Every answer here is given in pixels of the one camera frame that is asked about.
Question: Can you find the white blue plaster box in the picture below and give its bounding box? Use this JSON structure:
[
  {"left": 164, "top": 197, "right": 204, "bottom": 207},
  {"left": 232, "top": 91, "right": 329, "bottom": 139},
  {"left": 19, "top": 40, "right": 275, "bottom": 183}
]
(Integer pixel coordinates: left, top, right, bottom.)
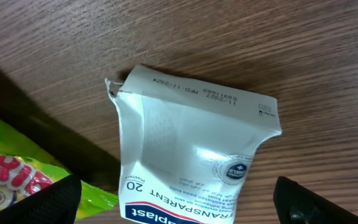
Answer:
[{"left": 106, "top": 65, "right": 282, "bottom": 224}]

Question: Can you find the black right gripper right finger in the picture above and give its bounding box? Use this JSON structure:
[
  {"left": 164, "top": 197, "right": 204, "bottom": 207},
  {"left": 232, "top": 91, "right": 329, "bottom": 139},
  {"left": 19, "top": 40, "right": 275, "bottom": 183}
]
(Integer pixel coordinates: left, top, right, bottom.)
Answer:
[{"left": 273, "top": 176, "right": 358, "bottom": 224}]

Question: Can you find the Haribo gummy candy bag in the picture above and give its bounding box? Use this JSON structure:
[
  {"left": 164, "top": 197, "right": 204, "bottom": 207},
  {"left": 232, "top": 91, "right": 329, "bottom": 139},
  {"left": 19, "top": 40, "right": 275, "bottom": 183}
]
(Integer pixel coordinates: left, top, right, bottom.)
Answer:
[{"left": 0, "top": 120, "right": 118, "bottom": 221}]

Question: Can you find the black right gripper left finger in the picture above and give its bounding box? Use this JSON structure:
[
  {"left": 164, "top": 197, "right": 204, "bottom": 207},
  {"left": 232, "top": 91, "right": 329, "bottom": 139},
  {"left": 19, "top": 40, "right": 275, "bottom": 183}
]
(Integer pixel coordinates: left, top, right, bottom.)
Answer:
[{"left": 0, "top": 175, "right": 81, "bottom": 224}]

